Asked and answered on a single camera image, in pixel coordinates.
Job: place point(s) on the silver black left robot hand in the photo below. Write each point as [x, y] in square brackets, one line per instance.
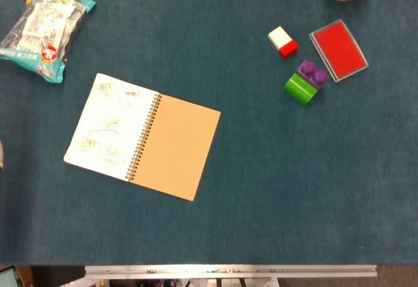
[1, 156]

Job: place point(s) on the tan spiral notebook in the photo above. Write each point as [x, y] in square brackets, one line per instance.
[179, 143]

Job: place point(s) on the teal snack bag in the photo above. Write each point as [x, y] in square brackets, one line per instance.
[42, 32]

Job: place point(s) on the blue felt table cloth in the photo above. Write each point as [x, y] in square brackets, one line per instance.
[261, 185]

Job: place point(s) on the white and red block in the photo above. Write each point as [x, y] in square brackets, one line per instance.
[281, 38]

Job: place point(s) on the green rounded toy block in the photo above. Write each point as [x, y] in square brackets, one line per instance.
[298, 89]

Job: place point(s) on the purple studded toy brick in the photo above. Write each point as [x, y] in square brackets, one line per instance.
[311, 73]

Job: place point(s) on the red ink pad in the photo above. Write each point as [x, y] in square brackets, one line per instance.
[339, 50]

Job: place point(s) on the aluminium table edge rail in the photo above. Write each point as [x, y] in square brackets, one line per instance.
[228, 271]

